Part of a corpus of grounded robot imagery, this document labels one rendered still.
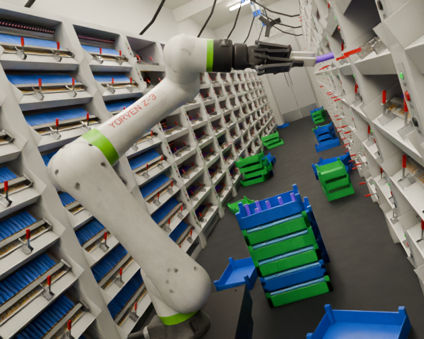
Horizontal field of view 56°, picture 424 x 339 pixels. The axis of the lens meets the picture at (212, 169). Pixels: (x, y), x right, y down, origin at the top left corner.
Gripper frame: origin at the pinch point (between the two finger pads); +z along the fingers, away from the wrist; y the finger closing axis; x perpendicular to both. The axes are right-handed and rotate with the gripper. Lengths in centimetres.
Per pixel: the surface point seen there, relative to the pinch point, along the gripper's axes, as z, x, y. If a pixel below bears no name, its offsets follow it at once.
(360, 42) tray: 19.4, 0.8, 9.5
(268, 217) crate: 3, 82, -8
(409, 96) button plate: 3, -32, -47
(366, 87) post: 22.7, 10.4, 0.1
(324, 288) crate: 30, 102, -33
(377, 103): 26.4, 13.1, -4.1
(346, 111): 68, 113, 86
